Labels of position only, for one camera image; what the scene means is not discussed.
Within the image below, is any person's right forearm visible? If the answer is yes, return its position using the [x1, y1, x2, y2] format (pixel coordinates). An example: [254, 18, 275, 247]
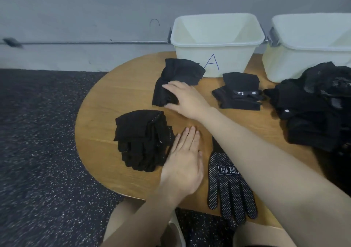
[197, 108, 351, 247]

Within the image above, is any person's left hand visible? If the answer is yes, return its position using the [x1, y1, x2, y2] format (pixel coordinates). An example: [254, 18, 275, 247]
[159, 126, 205, 203]

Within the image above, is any black fingerless glove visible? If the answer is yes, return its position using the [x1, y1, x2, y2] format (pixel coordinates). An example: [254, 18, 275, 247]
[318, 142, 351, 197]

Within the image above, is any white plastic bin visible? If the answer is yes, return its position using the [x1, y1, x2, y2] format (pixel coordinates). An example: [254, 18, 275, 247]
[168, 13, 267, 78]
[262, 12, 351, 83]

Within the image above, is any person's left forearm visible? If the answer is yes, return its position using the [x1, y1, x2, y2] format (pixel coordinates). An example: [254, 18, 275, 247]
[101, 189, 187, 247]

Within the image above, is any person's left leg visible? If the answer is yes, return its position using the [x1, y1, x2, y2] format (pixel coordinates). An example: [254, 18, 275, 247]
[103, 197, 187, 247]

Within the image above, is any pile of black gloves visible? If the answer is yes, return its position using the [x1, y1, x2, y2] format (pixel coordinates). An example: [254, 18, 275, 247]
[114, 109, 175, 172]
[152, 58, 351, 154]

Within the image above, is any person's right hand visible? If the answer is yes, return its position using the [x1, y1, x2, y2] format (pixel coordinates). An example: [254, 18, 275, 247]
[163, 81, 212, 121]

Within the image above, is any stack of black gloves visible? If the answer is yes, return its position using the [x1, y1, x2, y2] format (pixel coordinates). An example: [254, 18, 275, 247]
[114, 109, 175, 172]

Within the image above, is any grey wall pipe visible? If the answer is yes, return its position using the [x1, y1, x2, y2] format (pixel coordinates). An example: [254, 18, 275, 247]
[0, 37, 172, 47]

